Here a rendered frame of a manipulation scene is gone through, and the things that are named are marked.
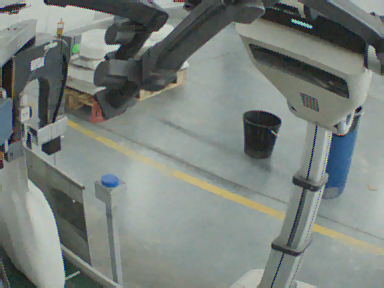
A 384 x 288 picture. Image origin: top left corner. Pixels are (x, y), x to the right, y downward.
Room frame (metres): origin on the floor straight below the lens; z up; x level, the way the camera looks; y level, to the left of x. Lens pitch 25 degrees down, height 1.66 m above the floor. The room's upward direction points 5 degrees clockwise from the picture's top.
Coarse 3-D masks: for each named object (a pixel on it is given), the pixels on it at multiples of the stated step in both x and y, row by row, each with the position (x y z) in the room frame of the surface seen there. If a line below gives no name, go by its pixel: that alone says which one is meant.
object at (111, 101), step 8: (104, 88) 1.09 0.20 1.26; (112, 88) 1.06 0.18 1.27; (96, 96) 1.05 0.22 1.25; (104, 96) 1.07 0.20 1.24; (112, 96) 1.05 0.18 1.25; (120, 96) 1.04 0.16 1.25; (128, 96) 1.04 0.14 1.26; (104, 104) 1.05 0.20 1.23; (112, 104) 1.06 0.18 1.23; (120, 104) 1.06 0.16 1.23; (128, 104) 1.10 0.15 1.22; (104, 112) 1.04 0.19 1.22; (112, 112) 1.05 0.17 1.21
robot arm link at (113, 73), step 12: (108, 60) 0.99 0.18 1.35; (120, 60) 1.00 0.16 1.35; (132, 60) 1.02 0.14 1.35; (96, 72) 1.01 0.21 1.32; (108, 72) 0.98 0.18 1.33; (120, 72) 0.99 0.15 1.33; (132, 72) 1.01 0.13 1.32; (96, 84) 0.99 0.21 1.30; (108, 84) 0.99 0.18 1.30; (120, 84) 1.01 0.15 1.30; (144, 84) 0.99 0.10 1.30; (156, 84) 0.97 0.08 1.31
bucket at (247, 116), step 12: (252, 120) 3.57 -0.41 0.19; (264, 120) 3.59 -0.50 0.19; (276, 120) 3.53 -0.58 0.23; (252, 132) 3.35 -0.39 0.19; (264, 132) 3.32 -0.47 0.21; (276, 132) 3.37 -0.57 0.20; (252, 144) 3.36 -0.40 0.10; (264, 144) 3.34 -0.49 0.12; (252, 156) 3.37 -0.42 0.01; (264, 156) 3.36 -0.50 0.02
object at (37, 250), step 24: (24, 168) 1.24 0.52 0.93; (24, 192) 1.22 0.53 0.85; (0, 216) 1.29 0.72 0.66; (24, 216) 1.18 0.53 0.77; (48, 216) 1.23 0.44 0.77; (0, 240) 1.35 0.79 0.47; (24, 240) 1.17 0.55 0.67; (48, 240) 1.20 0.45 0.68; (24, 264) 1.20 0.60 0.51; (48, 264) 1.17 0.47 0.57
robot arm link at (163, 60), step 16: (208, 0) 0.81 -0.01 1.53; (224, 0) 0.77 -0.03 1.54; (256, 0) 0.72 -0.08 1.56; (192, 16) 0.85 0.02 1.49; (208, 16) 0.80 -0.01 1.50; (224, 16) 0.80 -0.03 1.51; (240, 16) 0.74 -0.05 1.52; (256, 16) 0.74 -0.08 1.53; (176, 32) 0.90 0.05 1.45; (192, 32) 0.85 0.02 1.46; (208, 32) 0.85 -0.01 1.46; (160, 48) 0.95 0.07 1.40; (176, 48) 0.90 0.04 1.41; (192, 48) 0.90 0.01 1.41; (144, 64) 1.00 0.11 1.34; (160, 64) 0.94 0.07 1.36; (176, 64) 0.95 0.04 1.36; (144, 80) 0.98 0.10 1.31
